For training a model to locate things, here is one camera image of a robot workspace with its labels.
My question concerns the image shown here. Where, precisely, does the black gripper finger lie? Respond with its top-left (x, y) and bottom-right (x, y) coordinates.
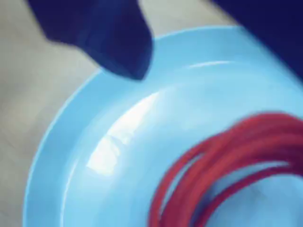
top-left (210, 0), bottom-right (303, 85)
top-left (26, 0), bottom-right (154, 81)

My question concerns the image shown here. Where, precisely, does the red braided charging cable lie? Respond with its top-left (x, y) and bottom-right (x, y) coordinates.
top-left (148, 113), bottom-right (303, 227)

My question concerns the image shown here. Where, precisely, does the light blue plate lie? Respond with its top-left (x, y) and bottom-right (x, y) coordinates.
top-left (22, 25), bottom-right (303, 227)

